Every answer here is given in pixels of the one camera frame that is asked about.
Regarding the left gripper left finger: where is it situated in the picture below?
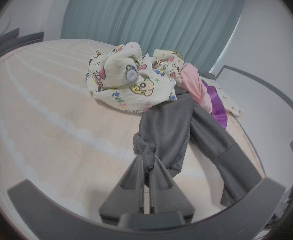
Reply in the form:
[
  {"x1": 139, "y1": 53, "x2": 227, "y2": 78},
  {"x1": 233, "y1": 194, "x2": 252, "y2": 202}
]
[{"x1": 99, "y1": 156, "x2": 145, "y2": 224}]

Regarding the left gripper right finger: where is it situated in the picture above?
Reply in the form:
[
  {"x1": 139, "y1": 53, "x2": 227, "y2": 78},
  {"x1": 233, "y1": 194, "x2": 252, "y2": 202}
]
[{"x1": 149, "y1": 156, "x2": 195, "y2": 222}]

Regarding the black T-shirt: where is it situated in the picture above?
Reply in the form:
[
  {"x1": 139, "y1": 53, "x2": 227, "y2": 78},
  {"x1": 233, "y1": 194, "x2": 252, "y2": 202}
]
[{"x1": 133, "y1": 86, "x2": 263, "y2": 207}]

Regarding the bed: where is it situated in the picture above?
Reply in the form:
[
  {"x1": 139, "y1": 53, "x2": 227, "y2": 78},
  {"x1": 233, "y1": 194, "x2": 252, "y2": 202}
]
[{"x1": 0, "y1": 38, "x2": 293, "y2": 222}]

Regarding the purple garment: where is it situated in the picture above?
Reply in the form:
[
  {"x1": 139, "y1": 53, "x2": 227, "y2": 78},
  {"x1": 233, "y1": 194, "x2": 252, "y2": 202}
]
[{"x1": 201, "y1": 80, "x2": 229, "y2": 131}]

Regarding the white printed pillow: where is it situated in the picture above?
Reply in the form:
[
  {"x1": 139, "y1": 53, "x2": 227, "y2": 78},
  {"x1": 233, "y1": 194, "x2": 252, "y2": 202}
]
[{"x1": 215, "y1": 84, "x2": 244, "y2": 119}]

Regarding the pink garment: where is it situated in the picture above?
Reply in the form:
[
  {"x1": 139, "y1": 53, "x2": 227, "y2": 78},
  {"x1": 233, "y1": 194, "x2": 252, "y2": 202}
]
[{"x1": 180, "y1": 63, "x2": 213, "y2": 114}]

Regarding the white printed pyjama top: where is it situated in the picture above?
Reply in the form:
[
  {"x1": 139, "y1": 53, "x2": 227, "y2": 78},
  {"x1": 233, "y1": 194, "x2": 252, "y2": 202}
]
[{"x1": 85, "y1": 41, "x2": 187, "y2": 114}]

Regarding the blue-green curtain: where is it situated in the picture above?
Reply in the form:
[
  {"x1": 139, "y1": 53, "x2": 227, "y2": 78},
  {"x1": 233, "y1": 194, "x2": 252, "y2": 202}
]
[{"x1": 61, "y1": 0, "x2": 247, "y2": 72}]

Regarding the black chest of drawers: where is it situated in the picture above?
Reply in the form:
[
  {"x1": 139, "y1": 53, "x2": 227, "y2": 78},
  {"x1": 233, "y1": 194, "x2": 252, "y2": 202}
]
[{"x1": 0, "y1": 28, "x2": 45, "y2": 64}]

